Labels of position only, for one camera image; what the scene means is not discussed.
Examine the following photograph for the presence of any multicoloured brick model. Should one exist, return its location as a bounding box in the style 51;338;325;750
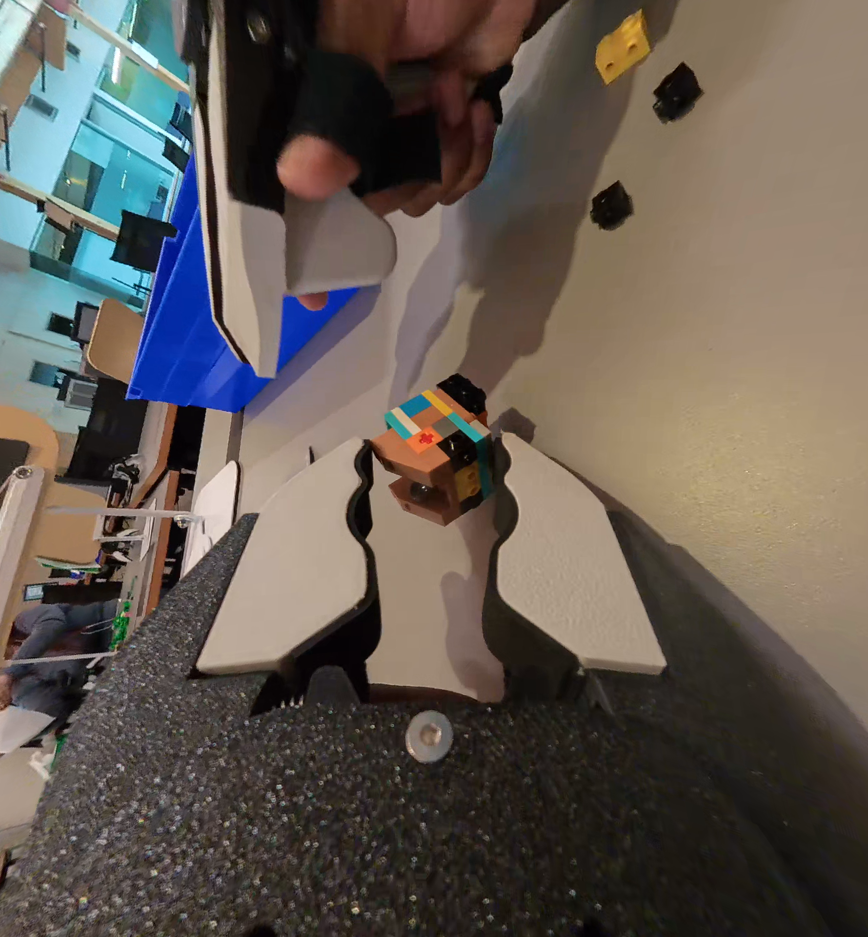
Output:
370;372;496;530

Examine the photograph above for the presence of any black monitor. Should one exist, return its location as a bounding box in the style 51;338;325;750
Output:
109;208;180;275

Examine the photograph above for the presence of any grey desk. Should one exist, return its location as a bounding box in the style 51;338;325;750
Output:
181;0;868;777

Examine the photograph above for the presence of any person's left hand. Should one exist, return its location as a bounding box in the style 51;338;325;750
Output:
369;684;480;705

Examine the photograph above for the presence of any small black brick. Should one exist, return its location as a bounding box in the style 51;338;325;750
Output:
588;179;635;233
650;61;706;125

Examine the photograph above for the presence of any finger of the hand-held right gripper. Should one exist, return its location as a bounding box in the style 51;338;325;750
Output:
191;13;290;379

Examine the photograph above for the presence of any blue plastic bin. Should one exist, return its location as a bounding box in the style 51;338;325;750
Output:
125;152;363;412

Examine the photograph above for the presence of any yellow brick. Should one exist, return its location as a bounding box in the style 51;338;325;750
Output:
593;9;653;86

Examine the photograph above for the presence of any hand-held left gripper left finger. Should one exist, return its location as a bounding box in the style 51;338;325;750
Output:
194;438;381;679

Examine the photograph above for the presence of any wooden chair back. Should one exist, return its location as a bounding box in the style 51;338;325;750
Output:
84;297;147;387

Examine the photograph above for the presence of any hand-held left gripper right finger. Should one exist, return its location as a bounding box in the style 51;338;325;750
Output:
482;432;669;679

